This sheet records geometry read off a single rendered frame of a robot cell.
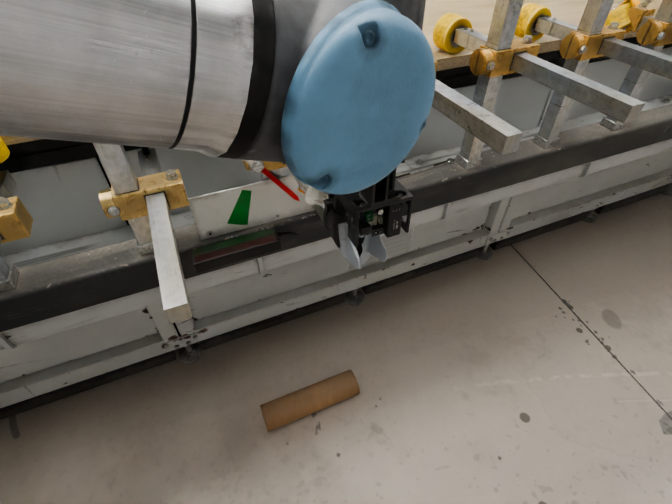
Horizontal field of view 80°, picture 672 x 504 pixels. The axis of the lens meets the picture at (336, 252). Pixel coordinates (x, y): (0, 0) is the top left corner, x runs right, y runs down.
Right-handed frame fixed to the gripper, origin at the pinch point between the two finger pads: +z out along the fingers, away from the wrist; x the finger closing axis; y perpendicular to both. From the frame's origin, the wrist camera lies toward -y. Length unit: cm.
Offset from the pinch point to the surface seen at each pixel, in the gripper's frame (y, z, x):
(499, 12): -30, -22, 44
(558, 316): -20, 81, 96
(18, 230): -27, 0, -46
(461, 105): -11.8, -14.0, 23.5
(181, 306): -0.6, 0.5, -24.3
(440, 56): -48, -9, 45
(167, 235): -15.2, -0.4, -24.5
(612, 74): -52, 5, 116
